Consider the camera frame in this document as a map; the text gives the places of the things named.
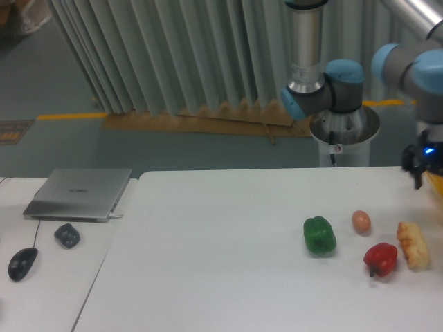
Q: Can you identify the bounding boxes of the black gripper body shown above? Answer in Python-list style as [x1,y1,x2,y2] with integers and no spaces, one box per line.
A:
[413,127,442,173]

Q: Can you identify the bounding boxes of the golden bread piece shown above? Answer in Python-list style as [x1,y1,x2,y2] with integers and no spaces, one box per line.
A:
[397,222,430,270]

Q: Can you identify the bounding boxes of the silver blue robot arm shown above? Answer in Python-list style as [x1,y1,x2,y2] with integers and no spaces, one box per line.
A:
[280,1,442,188]

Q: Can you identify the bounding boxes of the yellow plastic basket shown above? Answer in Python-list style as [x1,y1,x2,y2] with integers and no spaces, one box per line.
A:
[424,171,443,200]

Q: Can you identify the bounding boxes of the brown egg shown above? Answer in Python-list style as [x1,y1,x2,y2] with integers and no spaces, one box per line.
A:
[352,210,372,235]

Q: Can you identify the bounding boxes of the red bell pepper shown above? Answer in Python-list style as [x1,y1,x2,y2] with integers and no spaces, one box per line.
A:
[363,243,398,277]

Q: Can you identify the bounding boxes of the green bell pepper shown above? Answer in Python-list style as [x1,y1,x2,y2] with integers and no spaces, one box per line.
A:
[303,216,336,255]

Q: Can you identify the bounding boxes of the grey folding curtain screen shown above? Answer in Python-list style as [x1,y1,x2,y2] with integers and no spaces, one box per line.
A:
[48,0,443,117]

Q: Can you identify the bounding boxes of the silver closed laptop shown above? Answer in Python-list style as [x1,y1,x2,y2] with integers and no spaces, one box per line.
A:
[23,168,132,222]

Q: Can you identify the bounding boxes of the dark grey small controller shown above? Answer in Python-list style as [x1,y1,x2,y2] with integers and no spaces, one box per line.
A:
[54,223,81,249]

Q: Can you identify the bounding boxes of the cardboard boxes in plastic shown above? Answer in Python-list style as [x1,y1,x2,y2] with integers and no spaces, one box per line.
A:
[1,0,52,37]

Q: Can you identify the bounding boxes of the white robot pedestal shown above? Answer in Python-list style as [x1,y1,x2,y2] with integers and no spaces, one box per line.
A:
[309,106,380,167]

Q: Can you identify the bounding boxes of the black mouse cable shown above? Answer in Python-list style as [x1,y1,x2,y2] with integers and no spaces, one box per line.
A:
[0,176,49,250]

